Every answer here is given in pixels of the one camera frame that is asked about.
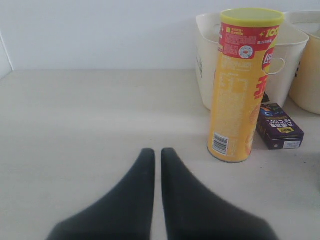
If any cream bin triangle mark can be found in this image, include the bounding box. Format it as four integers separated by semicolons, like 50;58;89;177
195;13;309;110

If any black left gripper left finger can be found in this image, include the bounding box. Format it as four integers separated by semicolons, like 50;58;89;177
47;148;156;240

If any yellow Lay's chip can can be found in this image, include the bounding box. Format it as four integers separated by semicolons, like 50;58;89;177
207;7;284;163

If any cream bin square mark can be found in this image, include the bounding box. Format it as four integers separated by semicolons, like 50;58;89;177
285;10;320;115

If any purple juice box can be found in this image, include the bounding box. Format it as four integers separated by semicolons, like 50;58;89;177
256;93;305;150

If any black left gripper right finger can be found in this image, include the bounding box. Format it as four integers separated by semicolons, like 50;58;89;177
161;148;274;240

